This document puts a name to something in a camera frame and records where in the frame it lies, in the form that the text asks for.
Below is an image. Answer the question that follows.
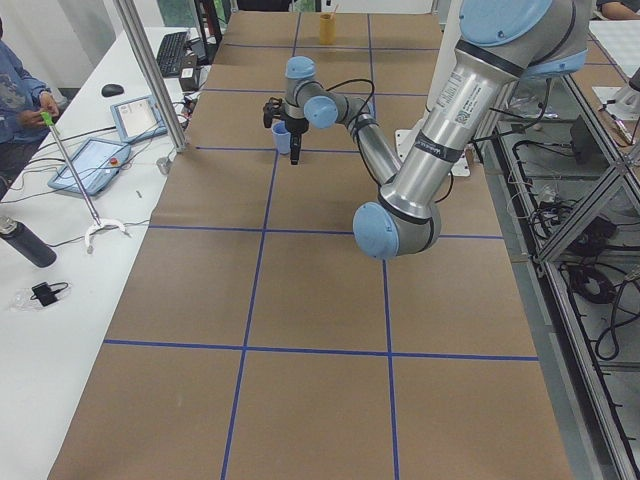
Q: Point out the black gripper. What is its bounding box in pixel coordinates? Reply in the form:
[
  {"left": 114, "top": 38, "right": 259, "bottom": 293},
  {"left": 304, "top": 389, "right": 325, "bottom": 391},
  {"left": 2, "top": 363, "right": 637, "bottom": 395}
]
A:
[{"left": 282, "top": 115, "right": 309, "bottom": 165}]

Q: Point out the blue plastic cup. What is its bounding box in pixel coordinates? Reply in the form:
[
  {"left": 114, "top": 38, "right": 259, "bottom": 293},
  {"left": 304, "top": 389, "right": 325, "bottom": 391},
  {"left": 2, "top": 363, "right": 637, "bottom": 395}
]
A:
[{"left": 271, "top": 121, "right": 291, "bottom": 155}]

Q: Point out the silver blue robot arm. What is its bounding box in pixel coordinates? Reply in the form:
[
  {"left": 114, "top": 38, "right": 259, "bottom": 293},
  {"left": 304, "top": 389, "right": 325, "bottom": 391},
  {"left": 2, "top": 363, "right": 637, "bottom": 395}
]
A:
[{"left": 283, "top": 1, "right": 592, "bottom": 260}]

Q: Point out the yellow bamboo cup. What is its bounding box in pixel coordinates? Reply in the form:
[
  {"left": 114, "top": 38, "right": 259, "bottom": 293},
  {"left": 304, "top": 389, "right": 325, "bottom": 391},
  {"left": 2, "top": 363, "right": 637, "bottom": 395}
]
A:
[{"left": 319, "top": 13, "right": 336, "bottom": 45}]

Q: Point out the black box on table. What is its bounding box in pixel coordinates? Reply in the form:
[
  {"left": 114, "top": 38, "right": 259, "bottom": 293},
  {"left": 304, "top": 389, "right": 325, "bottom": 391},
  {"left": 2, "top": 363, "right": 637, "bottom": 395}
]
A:
[{"left": 179, "top": 66, "right": 201, "bottom": 92}]

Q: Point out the black keyboard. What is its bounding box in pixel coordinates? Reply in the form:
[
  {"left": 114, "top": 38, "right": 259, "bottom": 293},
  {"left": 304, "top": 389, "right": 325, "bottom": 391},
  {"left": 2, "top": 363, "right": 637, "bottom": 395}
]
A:
[{"left": 156, "top": 31, "right": 189, "bottom": 78}]

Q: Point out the blue teach pendant tablet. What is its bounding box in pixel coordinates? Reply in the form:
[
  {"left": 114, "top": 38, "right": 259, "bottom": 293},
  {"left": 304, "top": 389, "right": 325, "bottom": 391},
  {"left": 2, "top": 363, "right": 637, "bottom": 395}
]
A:
[{"left": 110, "top": 95, "right": 167, "bottom": 144}]

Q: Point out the black computer mouse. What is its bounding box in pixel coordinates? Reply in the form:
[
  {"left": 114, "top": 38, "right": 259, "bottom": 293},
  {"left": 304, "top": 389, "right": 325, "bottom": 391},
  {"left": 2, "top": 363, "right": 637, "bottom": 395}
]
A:
[{"left": 101, "top": 83, "right": 124, "bottom": 98}]

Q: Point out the brown paper table cover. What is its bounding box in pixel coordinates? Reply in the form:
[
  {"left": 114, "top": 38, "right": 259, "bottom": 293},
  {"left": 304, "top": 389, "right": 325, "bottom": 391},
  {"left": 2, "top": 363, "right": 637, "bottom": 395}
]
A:
[{"left": 50, "top": 12, "right": 572, "bottom": 479}]

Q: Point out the person in blue shirt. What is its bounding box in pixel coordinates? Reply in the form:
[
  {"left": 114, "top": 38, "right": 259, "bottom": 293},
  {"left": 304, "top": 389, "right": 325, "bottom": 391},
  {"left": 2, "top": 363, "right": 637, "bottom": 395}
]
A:
[{"left": 1, "top": 41, "right": 60, "bottom": 197}]

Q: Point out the black water bottle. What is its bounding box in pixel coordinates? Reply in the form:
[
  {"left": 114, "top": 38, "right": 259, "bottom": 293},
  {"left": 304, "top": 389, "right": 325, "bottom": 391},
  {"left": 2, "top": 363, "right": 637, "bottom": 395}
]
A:
[{"left": 1, "top": 215, "right": 57, "bottom": 268}]

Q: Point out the small black device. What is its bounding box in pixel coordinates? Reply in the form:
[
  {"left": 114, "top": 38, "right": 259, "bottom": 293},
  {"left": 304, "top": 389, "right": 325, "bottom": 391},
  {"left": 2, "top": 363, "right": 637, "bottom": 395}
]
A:
[{"left": 31, "top": 282, "right": 69, "bottom": 307}]

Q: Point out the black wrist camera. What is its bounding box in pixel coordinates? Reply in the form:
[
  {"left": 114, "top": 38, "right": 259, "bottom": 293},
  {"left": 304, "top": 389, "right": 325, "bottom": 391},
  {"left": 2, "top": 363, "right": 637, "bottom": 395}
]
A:
[{"left": 263, "top": 97, "right": 284, "bottom": 128}]

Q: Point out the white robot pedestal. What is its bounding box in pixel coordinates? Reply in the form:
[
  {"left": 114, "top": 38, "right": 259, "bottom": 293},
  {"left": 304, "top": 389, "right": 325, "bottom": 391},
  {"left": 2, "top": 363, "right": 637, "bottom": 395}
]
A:
[{"left": 395, "top": 0, "right": 462, "bottom": 160}]

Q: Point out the aluminium frame post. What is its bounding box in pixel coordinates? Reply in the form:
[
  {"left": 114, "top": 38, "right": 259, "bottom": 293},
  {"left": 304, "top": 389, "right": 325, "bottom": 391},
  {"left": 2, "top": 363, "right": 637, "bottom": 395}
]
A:
[{"left": 113, "top": 0, "right": 187, "bottom": 153}]

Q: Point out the grabber stick with green handle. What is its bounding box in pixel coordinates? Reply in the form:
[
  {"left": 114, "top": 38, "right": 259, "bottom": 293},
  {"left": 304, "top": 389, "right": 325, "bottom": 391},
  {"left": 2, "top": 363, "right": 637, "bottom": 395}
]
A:
[{"left": 40, "top": 110, "right": 130, "bottom": 254}]

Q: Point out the aluminium frame rack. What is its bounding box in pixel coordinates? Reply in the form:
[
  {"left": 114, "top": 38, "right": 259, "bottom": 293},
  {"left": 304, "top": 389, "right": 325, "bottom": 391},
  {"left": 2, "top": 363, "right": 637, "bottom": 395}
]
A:
[{"left": 504, "top": 19, "right": 640, "bottom": 480}]

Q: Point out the black cable bundle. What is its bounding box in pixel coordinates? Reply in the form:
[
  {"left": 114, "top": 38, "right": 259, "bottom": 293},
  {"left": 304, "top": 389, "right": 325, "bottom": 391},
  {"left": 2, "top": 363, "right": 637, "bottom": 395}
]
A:
[{"left": 559, "top": 259, "right": 640, "bottom": 361}]

